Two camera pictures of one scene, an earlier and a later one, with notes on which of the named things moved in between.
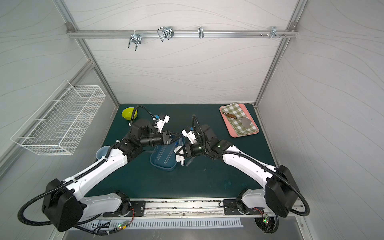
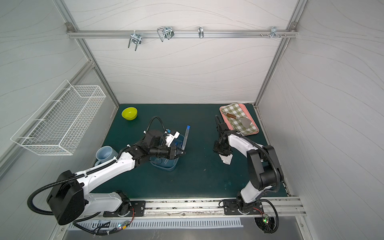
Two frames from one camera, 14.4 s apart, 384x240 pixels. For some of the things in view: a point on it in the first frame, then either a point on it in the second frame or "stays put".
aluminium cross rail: [180, 33] stays put
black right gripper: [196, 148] -> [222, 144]
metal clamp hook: [135, 38] stays put
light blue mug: [102, 151] stays put
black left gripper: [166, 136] -> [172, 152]
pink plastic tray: [230, 127] stays put
